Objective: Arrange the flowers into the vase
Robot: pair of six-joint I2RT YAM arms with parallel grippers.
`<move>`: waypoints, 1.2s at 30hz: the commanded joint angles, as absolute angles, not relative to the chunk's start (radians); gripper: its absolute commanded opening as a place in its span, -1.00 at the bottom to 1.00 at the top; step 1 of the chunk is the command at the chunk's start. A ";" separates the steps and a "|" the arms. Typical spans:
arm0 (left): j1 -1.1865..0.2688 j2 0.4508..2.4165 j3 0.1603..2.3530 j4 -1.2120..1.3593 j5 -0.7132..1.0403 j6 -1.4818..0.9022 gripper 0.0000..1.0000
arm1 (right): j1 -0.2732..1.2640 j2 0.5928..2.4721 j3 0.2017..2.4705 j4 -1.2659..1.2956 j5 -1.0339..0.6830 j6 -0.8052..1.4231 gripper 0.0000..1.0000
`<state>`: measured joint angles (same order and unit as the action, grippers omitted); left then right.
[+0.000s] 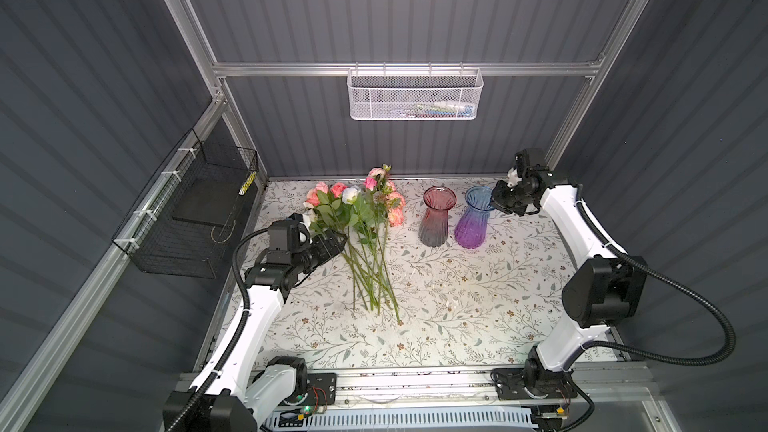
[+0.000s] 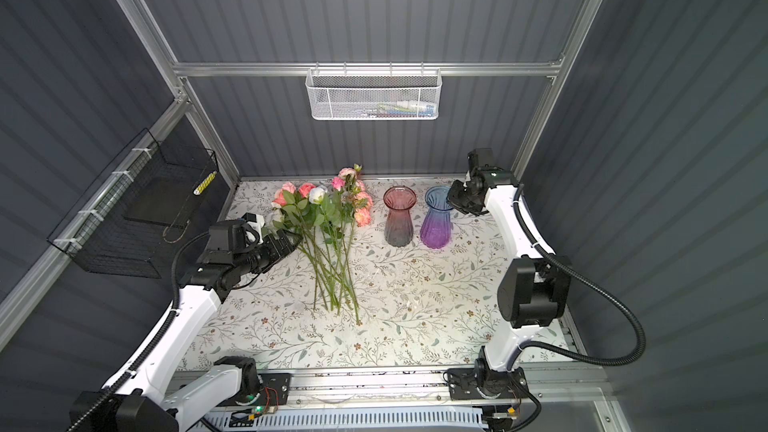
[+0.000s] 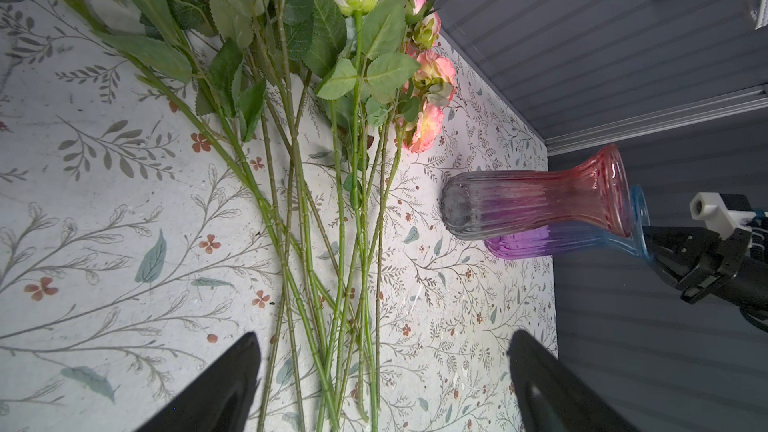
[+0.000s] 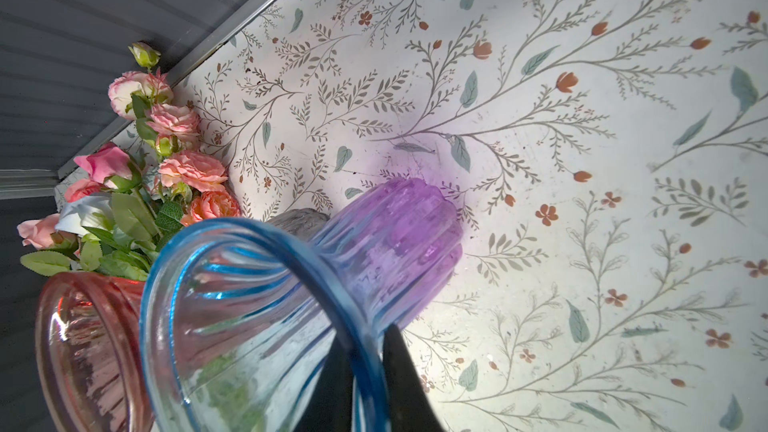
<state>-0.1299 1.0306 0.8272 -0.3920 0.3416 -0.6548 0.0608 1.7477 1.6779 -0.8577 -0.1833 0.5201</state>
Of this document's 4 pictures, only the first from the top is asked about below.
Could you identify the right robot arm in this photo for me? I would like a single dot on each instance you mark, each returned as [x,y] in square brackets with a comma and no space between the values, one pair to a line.
[602,292]

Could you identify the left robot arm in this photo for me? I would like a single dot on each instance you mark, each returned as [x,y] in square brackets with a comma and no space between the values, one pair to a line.
[224,396]

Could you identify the white peony flower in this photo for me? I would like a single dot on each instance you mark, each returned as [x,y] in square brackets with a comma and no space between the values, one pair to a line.
[363,255]

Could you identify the white blue rose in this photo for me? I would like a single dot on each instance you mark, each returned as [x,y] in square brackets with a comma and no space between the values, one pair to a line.
[319,219]

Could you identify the pink peony spray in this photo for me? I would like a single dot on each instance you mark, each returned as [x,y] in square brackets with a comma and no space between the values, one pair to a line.
[382,209]

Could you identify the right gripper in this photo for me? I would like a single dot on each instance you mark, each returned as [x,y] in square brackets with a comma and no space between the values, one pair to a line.
[500,186]

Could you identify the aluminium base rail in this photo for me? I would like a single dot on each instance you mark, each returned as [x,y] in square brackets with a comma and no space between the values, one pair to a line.
[471,385]

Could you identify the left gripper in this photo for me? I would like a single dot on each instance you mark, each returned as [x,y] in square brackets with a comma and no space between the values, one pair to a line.
[324,253]

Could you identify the red glass vase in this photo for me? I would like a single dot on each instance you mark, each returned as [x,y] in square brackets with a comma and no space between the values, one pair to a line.
[434,228]

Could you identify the yellow marker pen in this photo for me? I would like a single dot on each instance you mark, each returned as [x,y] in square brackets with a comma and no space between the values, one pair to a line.
[247,183]

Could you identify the coral pink rose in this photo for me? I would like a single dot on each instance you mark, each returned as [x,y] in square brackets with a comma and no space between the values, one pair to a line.
[352,211]

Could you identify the white wire wall basket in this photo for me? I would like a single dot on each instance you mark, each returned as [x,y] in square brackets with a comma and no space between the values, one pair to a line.
[414,94]

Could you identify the blue purple glass vase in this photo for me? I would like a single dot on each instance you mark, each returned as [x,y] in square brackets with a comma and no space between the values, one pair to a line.
[470,232]

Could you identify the white perforated cable tray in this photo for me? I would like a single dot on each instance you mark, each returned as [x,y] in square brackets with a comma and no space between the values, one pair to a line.
[406,419]

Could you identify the black wire side basket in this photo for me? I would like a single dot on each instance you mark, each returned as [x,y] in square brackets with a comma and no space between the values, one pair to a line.
[192,217]

